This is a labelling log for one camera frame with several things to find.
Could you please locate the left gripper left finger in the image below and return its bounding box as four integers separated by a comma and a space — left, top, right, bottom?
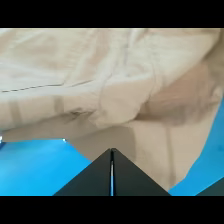
53, 148, 113, 197

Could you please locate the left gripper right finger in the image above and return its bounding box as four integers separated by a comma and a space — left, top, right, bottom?
111, 148, 172, 197

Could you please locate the beige garment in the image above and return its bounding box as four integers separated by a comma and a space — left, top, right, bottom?
0, 27, 224, 193

